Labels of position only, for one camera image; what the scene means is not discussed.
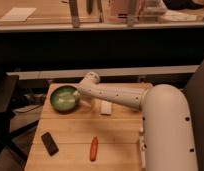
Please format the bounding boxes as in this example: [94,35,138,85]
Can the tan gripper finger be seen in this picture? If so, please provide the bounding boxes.
[73,91,80,97]

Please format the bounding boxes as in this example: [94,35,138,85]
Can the green ceramic bowl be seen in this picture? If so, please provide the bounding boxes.
[50,85,80,113]

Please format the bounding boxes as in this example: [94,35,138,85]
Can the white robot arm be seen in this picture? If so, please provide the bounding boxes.
[77,72,199,171]

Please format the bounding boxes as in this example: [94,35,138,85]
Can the white rectangular block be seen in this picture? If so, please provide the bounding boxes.
[101,101,112,115]

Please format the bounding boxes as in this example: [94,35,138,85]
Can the orange carrot toy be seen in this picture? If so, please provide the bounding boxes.
[89,137,98,161]

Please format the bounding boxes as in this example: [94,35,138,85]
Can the black phone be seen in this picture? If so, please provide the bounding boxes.
[41,132,59,156]

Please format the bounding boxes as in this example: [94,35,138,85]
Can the black chair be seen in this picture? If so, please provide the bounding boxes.
[0,75,39,161]

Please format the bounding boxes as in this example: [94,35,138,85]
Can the white paper sheet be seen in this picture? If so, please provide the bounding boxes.
[0,7,36,22]

